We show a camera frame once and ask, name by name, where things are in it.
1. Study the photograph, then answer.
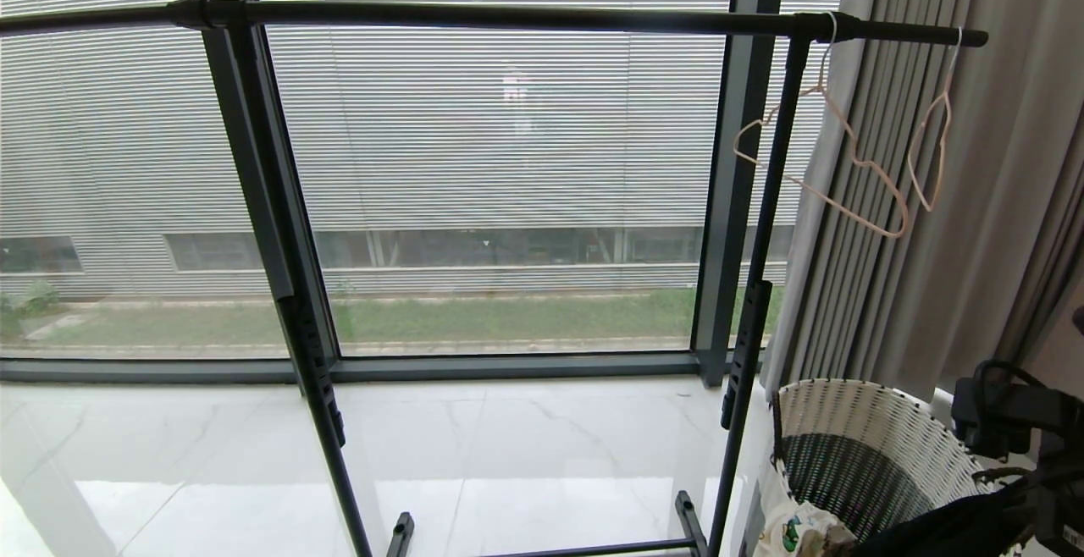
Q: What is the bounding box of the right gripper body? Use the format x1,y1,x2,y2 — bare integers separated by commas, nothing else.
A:
1029,447,1084,557

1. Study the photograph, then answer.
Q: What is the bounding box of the black garment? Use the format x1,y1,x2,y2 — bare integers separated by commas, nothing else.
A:
847,474,1047,557

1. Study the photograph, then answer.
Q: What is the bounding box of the pink clothes hanger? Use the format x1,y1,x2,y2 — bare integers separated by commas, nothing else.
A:
907,28,965,212
733,36,910,240

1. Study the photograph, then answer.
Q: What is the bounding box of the white laundry basket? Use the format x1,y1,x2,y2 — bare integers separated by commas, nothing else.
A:
769,379,1038,557

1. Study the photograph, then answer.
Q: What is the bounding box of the black clothes rack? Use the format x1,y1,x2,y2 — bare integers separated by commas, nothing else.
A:
0,0,989,557

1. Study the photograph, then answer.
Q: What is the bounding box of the cream printed garment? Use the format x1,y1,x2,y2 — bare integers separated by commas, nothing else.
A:
756,464,858,557

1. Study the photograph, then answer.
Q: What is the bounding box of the beige curtain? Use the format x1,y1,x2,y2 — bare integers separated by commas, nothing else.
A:
760,0,1084,410

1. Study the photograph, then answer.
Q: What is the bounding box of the window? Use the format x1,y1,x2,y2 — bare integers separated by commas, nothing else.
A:
0,0,849,390

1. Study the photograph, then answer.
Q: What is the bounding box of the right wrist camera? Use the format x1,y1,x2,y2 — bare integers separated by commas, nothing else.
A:
950,360,1084,460

